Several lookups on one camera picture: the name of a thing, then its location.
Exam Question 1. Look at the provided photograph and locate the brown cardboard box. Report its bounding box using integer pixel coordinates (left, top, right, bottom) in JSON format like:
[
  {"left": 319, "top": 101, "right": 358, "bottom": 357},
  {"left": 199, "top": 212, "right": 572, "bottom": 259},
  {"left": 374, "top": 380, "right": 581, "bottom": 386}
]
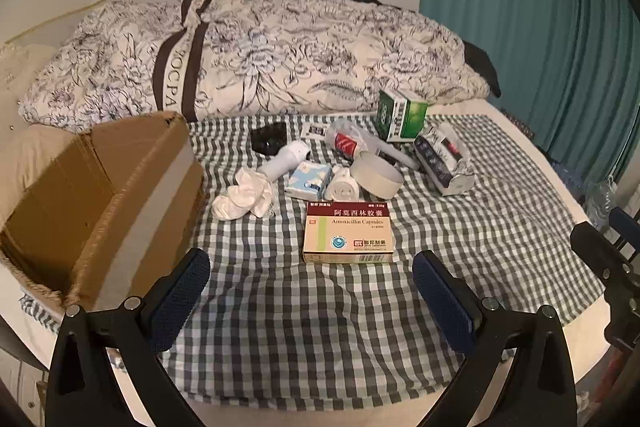
[{"left": 0, "top": 111, "right": 205, "bottom": 312}]

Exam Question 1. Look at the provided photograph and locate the green and white box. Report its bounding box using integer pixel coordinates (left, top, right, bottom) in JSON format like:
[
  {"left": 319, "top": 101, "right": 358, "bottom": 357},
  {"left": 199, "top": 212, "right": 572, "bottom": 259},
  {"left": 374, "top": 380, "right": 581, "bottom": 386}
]
[{"left": 376, "top": 89, "right": 429, "bottom": 143}]

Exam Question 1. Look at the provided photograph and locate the clear plastic bottle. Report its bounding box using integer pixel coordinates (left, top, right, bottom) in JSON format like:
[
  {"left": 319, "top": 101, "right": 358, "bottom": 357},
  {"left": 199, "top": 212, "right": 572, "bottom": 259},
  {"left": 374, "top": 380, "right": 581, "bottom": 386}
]
[{"left": 582, "top": 179, "right": 622, "bottom": 229}]

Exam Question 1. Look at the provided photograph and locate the white cabinet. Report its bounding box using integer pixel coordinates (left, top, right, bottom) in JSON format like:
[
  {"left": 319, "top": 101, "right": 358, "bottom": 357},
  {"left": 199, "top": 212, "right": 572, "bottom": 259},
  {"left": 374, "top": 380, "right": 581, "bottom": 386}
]
[{"left": 0, "top": 347, "right": 51, "bottom": 427}]

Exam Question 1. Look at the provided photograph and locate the red and cream medicine box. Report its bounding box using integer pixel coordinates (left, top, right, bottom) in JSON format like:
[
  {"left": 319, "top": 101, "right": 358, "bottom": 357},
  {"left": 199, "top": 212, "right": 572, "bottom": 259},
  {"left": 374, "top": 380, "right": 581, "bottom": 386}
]
[{"left": 302, "top": 201, "right": 395, "bottom": 264}]

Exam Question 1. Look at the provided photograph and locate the blue and white packet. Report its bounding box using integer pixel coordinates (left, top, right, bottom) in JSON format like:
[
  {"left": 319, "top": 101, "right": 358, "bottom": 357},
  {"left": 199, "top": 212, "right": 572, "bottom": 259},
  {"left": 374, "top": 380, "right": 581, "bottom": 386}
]
[{"left": 412, "top": 123, "right": 475, "bottom": 197}]

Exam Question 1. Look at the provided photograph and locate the small black object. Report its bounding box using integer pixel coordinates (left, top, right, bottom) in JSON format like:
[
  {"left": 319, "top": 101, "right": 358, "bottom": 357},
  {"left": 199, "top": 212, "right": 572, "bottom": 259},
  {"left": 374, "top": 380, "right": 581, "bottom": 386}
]
[{"left": 250, "top": 123, "right": 289, "bottom": 156}]

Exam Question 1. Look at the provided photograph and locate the floral print quilt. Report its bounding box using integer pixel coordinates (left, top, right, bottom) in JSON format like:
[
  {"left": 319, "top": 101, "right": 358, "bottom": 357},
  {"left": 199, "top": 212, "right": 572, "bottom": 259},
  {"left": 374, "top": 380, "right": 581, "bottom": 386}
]
[{"left": 17, "top": 0, "right": 493, "bottom": 131}]

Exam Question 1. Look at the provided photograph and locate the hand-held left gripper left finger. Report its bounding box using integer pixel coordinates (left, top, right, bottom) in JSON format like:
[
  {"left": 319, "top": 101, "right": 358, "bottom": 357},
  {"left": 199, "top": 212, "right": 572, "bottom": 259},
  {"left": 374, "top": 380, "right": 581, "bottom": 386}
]
[{"left": 44, "top": 248, "right": 212, "bottom": 427}]

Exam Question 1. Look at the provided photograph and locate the blue tissue pack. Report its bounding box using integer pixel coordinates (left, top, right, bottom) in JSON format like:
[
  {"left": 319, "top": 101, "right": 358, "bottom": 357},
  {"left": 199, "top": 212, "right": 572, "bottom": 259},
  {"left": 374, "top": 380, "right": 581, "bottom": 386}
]
[{"left": 285, "top": 161, "right": 335, "bottom": 200}]

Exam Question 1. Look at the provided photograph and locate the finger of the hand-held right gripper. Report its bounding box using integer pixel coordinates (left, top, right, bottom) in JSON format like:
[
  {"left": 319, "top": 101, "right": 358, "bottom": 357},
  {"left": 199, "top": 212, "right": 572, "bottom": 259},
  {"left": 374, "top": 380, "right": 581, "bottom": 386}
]
[
  {"left": 607, "top": 208, "right": 640, "bottom": 258},
  {"left": 570, "top": 222, "right": 637, "bottom": 294}
]

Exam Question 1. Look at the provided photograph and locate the white plug adapter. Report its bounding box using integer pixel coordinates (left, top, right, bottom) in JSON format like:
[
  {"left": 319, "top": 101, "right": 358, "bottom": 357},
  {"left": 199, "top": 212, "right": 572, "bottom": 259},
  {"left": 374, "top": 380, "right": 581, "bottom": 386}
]
[{"left": 322, "top": 166, "right": 359, "bottom": 202}]

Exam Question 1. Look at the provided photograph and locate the teal curtain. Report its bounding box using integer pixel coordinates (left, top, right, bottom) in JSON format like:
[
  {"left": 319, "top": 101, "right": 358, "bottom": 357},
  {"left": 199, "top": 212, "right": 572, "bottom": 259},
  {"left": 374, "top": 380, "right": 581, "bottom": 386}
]
[{"left": 419, "top": 0, "right": 640, "bottom": 210}]

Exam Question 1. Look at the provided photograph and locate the grey checked cloth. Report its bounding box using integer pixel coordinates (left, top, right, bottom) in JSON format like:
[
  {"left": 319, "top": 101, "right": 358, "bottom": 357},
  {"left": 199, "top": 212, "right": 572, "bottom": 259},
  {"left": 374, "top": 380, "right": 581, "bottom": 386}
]
[{"left": 155, "top": 112, "right": 607, "bottom": 400}]

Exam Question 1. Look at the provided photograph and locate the black cloth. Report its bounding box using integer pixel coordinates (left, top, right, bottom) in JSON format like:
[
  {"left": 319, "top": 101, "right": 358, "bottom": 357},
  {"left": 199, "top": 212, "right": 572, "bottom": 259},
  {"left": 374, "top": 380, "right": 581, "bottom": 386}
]
[{"left": 462, "top": 41, "right": 502, "bottom": 98}]

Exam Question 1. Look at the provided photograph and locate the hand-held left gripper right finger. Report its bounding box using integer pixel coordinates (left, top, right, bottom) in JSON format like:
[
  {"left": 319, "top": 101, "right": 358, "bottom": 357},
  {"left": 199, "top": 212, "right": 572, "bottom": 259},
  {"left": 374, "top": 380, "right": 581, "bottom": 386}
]
[{"left": 412, "top": 249, "right": 579, "bottom": 427}]

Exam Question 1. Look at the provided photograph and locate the white tape roll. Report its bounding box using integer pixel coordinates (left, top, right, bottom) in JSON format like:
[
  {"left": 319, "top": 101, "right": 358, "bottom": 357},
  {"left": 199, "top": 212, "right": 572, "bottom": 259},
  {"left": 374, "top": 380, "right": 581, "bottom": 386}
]
[{"left": 350, "top": 152, "right": 403, "bottom": 200}]

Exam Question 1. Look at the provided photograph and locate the white tissue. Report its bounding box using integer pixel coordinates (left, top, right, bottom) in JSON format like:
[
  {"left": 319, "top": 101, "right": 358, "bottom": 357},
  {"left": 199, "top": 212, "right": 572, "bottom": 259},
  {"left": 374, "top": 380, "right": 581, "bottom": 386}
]
[{"left": 211, "top": 167, "right": 277, "bottom": 222}]

